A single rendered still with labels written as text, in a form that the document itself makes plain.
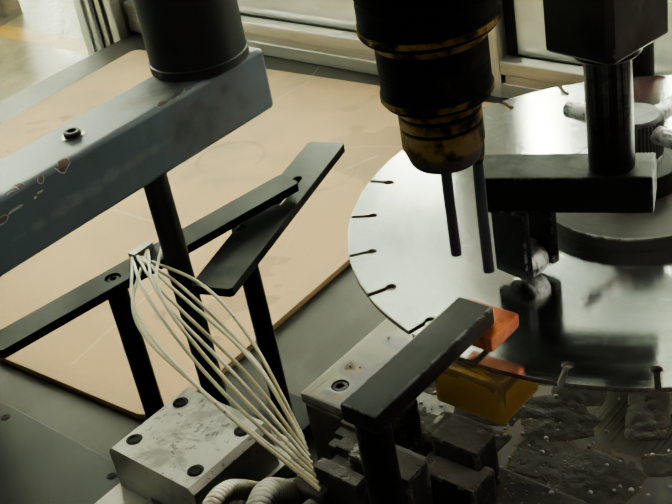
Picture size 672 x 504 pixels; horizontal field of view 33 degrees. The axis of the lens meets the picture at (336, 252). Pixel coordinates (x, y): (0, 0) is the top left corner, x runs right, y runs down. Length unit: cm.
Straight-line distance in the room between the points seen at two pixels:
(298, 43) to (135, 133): 83
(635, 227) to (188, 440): 27
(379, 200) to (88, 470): 25
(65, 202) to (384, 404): 21
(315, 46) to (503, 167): 87
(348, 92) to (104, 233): 35
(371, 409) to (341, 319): 47
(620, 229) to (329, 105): 73
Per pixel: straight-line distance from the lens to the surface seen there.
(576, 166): 57
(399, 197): 69
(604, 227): 63
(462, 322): 53
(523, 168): 57
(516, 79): 126
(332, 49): 141
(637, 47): 53
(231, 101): 68
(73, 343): 100
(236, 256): 73
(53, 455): 77
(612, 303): 58
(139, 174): 64
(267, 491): 54
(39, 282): 111
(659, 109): 66
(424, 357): 51
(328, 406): 70
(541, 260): 60
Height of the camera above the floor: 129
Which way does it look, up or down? 31 degrees down
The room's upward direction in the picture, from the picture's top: 11 degrees counter-clockwise
